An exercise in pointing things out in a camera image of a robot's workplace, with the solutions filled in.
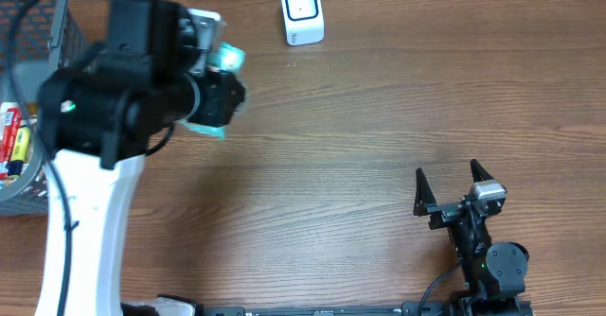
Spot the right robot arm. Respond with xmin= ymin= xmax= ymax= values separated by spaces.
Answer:
xmin=402 ymin=159 xmax=533 ymax=316

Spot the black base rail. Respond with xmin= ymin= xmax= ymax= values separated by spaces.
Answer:
xmin=198 ymin=300 xmax=534 ymax=316

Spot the teal Kleenex tissue pack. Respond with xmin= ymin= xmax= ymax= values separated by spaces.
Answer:
xmin=181 ymin=43 xmax=245 ymax=141

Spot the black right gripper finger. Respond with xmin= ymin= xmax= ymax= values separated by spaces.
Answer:
xmin=470 ymin=159 xmax=493 ymax=183
xmin=413 ymin=167 xmax=437 ymax=217

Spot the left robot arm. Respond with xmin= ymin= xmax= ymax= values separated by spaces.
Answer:
xmin=36 ymin=0 xmax=245 ymax=315

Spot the red snack stick packet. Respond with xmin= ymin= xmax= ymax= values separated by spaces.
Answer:
xmin=1 ymin=102 xmax=22 ymax=180

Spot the white barcode scanner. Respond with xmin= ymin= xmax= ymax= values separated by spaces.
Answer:
xmin=280 ymin=0 xmax=325 ymax=46

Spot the grey plastic mesh basket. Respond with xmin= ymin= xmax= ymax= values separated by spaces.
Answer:
xmin=1 ymin=0 xmax=87 ymax=217

